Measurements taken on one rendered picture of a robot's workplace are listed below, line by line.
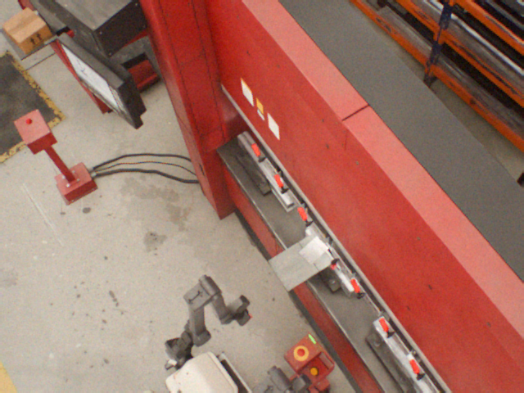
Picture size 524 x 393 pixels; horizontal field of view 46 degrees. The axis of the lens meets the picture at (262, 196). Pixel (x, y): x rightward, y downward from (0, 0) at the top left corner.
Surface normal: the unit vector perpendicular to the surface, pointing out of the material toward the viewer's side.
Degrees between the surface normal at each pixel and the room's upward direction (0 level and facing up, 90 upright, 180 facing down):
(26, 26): 5
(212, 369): 43
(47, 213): 0
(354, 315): 0
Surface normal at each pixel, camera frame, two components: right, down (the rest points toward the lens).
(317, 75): -0.07, -0.44
